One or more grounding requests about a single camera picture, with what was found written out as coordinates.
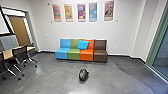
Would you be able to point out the black plastic trash bag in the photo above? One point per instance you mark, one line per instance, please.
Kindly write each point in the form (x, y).
(83, 75)

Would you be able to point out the brown wooden door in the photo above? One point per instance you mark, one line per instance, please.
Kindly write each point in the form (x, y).
(20, 31)

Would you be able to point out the green framed glass door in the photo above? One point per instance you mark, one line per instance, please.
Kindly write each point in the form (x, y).
(156, 43)

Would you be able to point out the blue square cushion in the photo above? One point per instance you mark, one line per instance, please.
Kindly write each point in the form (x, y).
(83, 45)

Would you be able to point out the orange sofa seat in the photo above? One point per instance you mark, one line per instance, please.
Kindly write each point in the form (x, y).
(86, 54)

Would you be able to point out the green sofa seat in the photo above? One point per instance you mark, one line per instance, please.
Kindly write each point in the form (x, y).
(74, 53)

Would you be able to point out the blue sofa seat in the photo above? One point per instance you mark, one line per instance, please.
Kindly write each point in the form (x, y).
(62, 51)

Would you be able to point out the desk with chairs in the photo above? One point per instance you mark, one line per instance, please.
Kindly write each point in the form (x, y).
(24, 53)

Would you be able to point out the light wooden office table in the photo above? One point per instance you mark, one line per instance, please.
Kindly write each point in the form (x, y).
(6, 53)

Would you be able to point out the black office chair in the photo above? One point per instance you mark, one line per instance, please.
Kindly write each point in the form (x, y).
(6, 65)

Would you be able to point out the purple wall poster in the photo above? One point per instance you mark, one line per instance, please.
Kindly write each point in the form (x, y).
(81, 12)

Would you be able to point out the light blue wall poster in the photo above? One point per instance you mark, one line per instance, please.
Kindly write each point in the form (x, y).
(93, 12)

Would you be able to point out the yellow and pink wall poster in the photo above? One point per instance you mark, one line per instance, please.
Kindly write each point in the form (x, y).
(68, 13)

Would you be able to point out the orange and blue wall poster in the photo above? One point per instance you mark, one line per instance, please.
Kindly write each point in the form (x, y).
(57, 13)

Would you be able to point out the pink and navy wall poster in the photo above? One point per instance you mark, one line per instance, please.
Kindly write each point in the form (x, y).
(108, 10)

